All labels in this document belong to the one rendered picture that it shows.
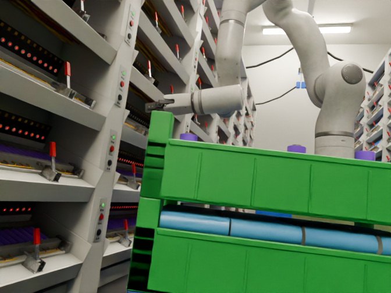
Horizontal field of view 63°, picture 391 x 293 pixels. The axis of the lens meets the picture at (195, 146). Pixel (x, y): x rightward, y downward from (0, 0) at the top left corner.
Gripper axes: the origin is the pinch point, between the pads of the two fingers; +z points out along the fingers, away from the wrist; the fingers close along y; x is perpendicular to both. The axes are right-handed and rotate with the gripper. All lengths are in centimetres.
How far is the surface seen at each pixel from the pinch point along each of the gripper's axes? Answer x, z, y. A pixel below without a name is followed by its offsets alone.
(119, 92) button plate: -0.2, 3.4, 17.9
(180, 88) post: -26, 4, -48
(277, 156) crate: 31, -41, 71
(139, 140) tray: 10.2, 6.3, -2.4
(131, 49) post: -15.7, 1.0, 14.8
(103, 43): -10.2, 2.2, 29.2
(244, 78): -113, -10, -257
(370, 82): -87, -141, -255
